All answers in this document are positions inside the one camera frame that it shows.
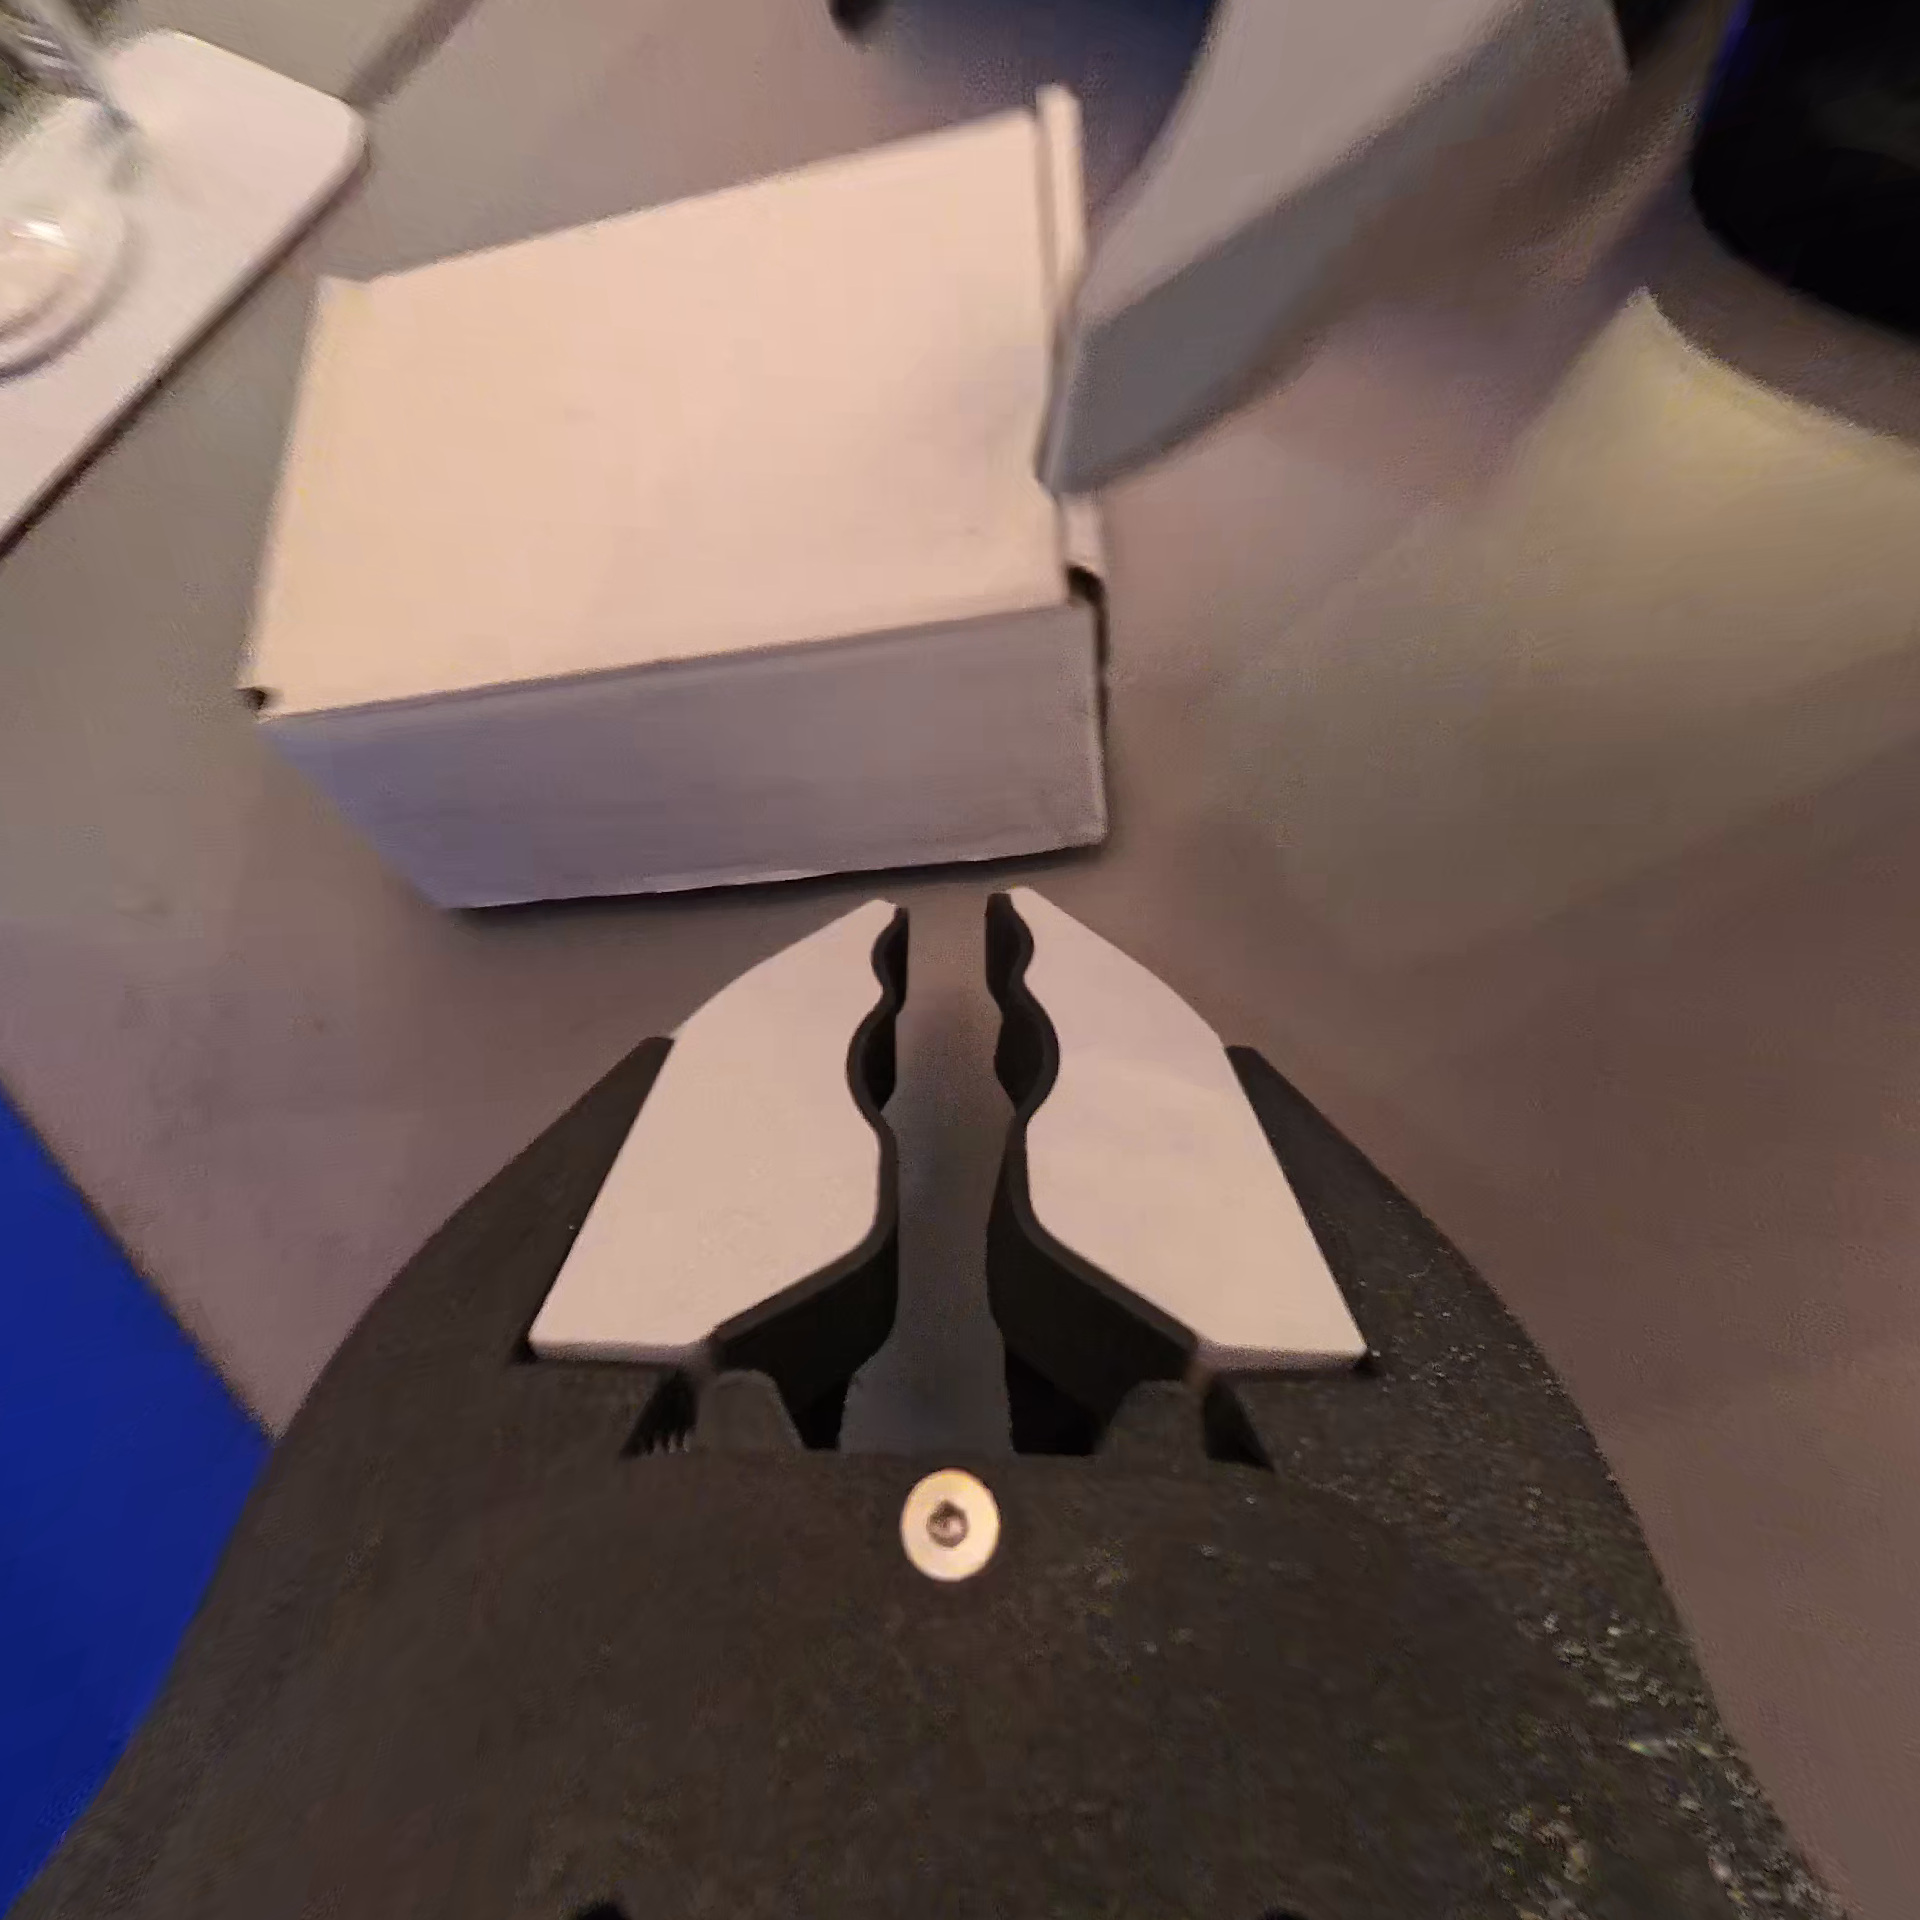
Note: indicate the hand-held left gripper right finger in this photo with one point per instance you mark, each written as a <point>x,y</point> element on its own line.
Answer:
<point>1171,1185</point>

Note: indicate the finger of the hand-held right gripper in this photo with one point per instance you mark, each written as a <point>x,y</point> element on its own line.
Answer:
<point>1319,180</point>

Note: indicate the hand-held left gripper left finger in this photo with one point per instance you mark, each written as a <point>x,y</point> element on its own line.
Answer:
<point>720,1185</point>

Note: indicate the white cardboard box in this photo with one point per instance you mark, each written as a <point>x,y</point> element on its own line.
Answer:
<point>675,451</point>

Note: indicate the blue plastic bin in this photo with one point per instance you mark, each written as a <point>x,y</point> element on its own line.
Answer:
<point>91,1424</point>

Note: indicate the white rounded tray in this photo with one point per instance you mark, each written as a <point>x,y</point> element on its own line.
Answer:
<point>225,195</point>

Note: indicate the clear drinking glass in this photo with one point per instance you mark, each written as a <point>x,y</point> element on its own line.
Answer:
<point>44,224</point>

